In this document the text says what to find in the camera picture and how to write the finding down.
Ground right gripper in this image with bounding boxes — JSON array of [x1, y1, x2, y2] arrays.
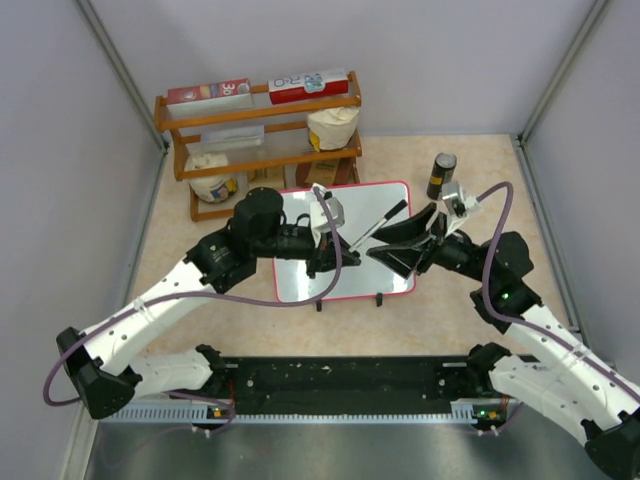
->
[[367, 203, 493, 284]]

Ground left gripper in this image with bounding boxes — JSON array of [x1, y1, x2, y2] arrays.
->
[[253, 225, 361, 279]]

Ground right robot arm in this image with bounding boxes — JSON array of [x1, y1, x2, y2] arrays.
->
[[367, 204, 639, 479]]

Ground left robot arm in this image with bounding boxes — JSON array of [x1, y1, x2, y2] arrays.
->
[[56, 186, 361, 420]]

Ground brown cardboard box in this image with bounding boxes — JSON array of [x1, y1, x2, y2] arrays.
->
[[295, 158, 355, 187]]

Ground black drink can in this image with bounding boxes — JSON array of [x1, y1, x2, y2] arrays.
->
[[426, 152, 457, 200]]

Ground small tan box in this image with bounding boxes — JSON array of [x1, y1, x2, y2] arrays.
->
[[248, 167, 286, 190]]

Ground white bag middle shelf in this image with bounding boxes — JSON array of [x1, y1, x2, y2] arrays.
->
[[306, 106, 360, 151]]

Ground white bag shelf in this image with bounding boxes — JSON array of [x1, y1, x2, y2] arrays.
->
[[185, 152, 238, 204], [306, 106, 360, 151]]

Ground white bag bottom shelf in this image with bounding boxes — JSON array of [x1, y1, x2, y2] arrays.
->
[[185, 152, 238, 204]]

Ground wooden three-tier shelf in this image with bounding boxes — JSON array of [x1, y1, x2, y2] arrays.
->
[[154, 72, 362, 222]]

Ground clear plastic container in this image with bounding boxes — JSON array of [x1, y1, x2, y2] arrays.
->
[[200, 125, 265, 152]]

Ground red white box right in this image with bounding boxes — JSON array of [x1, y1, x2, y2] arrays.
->
[[268, 68, 349, 104]]

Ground red toothpaste box left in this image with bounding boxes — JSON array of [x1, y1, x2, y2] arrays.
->
[[166, 78, 254, 118]]

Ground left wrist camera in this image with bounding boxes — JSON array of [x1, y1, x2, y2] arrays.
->
[[309, 183, 345, 246]]

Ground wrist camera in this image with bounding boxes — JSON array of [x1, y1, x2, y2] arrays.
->
[[441, 180, 481, 236], [309, 183, 345, 246]]

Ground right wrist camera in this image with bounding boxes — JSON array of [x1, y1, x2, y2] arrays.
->
[[441, 180, 481, 236]]

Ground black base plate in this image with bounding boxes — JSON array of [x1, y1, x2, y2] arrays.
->
[[187, 356, 501, 416]]

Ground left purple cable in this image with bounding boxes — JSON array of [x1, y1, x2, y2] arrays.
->
[[43, 189, 345, 437]]

